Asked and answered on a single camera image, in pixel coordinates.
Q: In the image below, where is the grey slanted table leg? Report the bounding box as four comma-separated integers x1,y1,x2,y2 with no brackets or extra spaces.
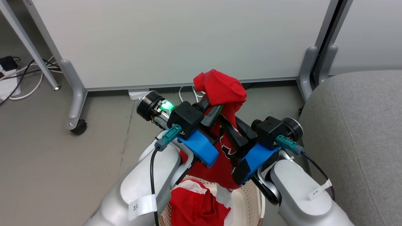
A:
0,0,61,91

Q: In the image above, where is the black power adapter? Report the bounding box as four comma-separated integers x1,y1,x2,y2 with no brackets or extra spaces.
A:
0,56,20,72

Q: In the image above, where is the grey fabric sofa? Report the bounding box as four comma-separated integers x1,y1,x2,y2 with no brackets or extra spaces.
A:
298,70,402,226

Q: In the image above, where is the long white floor cable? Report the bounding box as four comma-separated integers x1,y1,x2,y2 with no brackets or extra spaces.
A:
9,56,64,100

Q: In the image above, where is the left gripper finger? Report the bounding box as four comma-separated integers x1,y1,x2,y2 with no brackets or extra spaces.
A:
192,96,211,114
201,105,224,128

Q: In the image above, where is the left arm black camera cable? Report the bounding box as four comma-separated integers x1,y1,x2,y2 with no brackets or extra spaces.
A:
149,124,183,226

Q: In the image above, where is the large white partition panel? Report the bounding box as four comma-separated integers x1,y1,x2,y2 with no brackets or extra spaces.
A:
24,0,340,92

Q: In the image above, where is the cream perforated laundry basket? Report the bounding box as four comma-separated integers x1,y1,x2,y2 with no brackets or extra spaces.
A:
158,175,266,226

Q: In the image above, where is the grey leg of narrow partition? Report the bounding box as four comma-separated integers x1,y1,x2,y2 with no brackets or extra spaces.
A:
318,45,339,86

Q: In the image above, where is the grey partition leg with caster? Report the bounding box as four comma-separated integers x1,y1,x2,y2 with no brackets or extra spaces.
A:
60,59,88,131

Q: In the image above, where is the looped white floor cable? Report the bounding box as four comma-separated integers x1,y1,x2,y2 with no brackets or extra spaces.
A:
178,85,206,103

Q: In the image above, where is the large white power strip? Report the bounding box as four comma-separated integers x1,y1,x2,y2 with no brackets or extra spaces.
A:
0,63,22,101

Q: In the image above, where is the black floor cable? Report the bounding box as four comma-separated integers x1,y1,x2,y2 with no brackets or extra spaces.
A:
0,58,61,106

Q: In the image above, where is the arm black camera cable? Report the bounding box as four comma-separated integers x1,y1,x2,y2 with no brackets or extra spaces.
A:
275,135,335,202
149,124,183,226

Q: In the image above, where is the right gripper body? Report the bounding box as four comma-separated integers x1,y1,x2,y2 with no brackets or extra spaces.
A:
281,117,304,142

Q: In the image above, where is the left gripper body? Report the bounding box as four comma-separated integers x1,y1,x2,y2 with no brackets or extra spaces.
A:
136,90,176,130

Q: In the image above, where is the red garment with white stripe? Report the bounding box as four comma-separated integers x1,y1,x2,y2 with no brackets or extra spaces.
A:
169,179,233,226

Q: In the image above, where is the black caster wheel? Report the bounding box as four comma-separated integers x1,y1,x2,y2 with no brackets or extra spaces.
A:
70,120,88,136

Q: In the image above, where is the red jersey with white print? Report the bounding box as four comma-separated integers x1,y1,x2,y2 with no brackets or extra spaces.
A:
179,69,249,191

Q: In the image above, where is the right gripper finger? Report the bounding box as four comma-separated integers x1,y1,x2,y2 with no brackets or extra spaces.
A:
219,116,249,158
235,117,258,141

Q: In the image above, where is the narrow white partition panel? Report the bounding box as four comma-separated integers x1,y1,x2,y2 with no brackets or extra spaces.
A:
328,0,402,76

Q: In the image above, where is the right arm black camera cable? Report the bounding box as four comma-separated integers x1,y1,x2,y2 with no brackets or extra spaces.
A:
275,135,335,202

